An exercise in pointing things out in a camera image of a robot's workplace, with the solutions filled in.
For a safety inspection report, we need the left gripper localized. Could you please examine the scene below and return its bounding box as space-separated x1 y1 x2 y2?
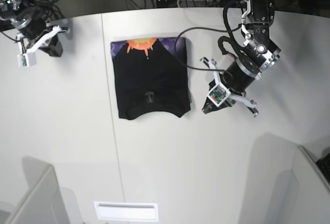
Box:
200 56 260 117

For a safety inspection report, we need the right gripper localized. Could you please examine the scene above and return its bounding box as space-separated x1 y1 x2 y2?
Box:
11 7 70 57

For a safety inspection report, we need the black T-shirt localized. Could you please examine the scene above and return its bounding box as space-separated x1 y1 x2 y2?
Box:
110 37 191 120

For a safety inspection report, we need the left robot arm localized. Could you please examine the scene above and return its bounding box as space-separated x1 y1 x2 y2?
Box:
201 0 281 116

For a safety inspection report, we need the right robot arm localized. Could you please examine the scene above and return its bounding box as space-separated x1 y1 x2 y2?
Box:
1 0 70 61

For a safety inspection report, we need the black keyboard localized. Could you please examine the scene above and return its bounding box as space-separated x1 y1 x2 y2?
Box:
316 154 330 182

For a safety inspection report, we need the white partition panel right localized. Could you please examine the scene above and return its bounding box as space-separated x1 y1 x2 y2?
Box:
290 146 329 223

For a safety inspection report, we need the white partition panel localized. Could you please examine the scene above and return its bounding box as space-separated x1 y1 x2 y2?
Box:
1 164 70 223
290 146 329 223

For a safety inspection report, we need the white partition panel left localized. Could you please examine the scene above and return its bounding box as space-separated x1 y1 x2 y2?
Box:
1 164 70 223

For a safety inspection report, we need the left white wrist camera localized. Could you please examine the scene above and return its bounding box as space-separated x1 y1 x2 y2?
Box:
207 83 231 107

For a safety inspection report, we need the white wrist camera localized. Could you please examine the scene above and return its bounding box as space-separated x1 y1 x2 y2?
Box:
207 83 231 107
17 53 37 67

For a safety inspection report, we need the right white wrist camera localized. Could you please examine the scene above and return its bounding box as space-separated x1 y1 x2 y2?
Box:
17 53 37 67

